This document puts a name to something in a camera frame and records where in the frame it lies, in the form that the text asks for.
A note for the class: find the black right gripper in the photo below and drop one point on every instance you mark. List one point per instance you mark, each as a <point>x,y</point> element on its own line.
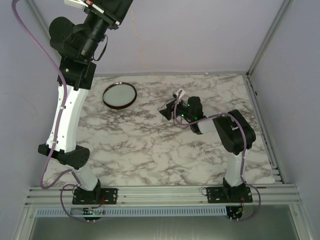
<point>166,112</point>

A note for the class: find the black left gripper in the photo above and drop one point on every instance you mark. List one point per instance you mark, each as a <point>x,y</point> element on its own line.
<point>111,12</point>

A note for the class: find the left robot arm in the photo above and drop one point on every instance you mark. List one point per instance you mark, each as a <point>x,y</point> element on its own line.
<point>76,44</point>

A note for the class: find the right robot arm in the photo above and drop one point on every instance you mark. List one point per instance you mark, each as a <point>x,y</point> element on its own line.
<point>235,133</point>

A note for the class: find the round brown-rimmed white dish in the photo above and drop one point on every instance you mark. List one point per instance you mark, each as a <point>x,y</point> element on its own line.
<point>119,95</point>

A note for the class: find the right controller board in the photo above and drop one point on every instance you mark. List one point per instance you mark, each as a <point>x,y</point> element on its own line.
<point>235,213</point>

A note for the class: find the controller board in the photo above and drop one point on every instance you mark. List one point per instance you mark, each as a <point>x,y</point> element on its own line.
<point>92,215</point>
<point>235,213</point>

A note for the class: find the left controller board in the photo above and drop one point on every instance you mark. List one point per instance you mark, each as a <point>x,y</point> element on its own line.
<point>92,215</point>

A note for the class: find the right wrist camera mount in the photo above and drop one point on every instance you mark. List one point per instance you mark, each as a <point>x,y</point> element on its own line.
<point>178,93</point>

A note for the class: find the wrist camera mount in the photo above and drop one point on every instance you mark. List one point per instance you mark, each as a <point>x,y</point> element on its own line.
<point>82,4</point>
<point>178,93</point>

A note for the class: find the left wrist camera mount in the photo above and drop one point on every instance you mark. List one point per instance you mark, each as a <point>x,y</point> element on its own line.
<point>82,4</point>

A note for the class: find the aluminium back frame rail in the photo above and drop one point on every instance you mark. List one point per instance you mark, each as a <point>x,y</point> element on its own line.
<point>170,73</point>

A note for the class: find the aluminium frame rail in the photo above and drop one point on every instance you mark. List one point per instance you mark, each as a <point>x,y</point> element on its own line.
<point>275,165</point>
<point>170,73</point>

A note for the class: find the left aluminium frame post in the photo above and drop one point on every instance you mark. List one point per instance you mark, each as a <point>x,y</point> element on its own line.
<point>36,12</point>

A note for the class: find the aluminium frame post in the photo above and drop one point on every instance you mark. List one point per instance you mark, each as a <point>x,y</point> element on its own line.
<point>36,12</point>
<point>285,6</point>

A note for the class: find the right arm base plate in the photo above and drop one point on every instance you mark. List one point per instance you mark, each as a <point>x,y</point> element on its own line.
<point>223,194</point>

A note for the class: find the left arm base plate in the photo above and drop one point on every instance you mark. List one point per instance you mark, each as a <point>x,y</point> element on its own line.
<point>104,196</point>

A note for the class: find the right aluminium frame rail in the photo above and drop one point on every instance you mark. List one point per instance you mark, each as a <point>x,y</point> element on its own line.
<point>275,165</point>

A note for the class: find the front aluminium rail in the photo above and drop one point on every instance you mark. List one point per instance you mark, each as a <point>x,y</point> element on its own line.
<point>160,196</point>

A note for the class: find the right aluminium frame post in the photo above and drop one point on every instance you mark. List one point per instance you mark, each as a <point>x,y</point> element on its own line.
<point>285,6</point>

